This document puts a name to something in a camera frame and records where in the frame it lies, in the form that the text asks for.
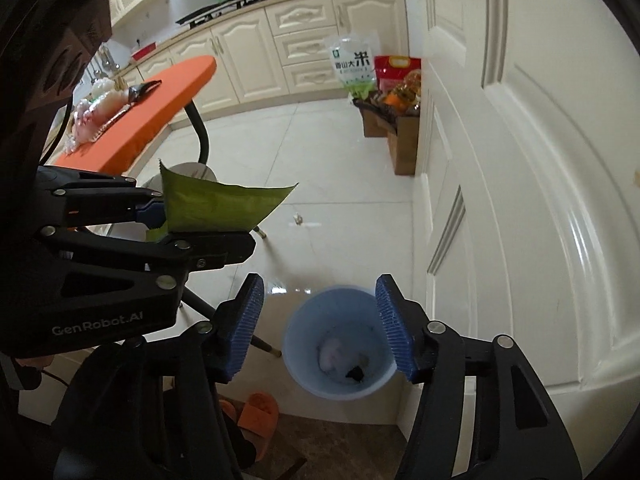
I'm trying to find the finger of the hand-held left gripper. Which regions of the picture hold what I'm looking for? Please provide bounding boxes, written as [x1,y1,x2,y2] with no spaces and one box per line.
[37,166,167,231]
[41,227,257,286]

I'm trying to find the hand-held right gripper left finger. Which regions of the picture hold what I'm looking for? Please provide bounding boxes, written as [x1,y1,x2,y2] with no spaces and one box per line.
[52,273,265,480]

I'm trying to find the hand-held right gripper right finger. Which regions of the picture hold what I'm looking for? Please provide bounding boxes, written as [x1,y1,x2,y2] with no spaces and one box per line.
[375,274,583,480]

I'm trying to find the green snack wrapper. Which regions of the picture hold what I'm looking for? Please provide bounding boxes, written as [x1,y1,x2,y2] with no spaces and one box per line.
[159,159,300,243]

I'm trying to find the light blue plastic bin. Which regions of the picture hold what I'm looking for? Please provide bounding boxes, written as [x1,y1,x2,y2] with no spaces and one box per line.
[282,285,401,401]

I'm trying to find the metal utensil rack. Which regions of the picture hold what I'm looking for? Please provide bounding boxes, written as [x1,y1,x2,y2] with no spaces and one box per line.
[90,44,121,81]

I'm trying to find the white plastic bag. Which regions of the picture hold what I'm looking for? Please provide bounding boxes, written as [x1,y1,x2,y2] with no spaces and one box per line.
[90,76,134,107]

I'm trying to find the crumpled white tissue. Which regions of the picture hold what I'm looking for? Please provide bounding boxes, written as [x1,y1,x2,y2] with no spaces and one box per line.
[317,335,361,376]

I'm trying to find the clear plastic wrapper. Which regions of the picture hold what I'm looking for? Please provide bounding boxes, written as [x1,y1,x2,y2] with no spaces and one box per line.
[62,97,133,154]

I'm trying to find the orange slipper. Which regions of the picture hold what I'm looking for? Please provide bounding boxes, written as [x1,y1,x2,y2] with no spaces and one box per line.
[237,392,280,443]

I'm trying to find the orange round table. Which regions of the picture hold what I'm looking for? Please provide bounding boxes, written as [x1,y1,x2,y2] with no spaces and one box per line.
[52,56,278,358]

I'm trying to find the black gas stove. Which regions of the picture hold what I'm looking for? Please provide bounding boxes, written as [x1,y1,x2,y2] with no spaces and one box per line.
[176,2,237,28]

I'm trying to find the brown cardboard box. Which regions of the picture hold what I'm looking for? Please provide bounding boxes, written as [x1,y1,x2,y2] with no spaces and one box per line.
[352,97,401,138]
[387,110,421,177]

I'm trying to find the cream kitchen base cabinets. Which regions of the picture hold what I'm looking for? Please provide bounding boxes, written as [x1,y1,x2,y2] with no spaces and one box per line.
[112,0,408,126]

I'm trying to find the white panelled door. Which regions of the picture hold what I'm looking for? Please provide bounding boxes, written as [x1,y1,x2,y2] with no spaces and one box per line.
[412,0,637,403]

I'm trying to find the white rice bag green print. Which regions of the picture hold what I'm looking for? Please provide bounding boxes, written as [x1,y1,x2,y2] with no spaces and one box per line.
[325,30,382,101]

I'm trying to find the red gift bag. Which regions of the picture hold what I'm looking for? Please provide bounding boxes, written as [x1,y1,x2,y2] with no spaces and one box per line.
[374,55,422,93]

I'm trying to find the black handled kitchen tool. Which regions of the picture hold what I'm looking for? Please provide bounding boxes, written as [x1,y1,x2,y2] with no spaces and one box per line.
[100,80,164,131]

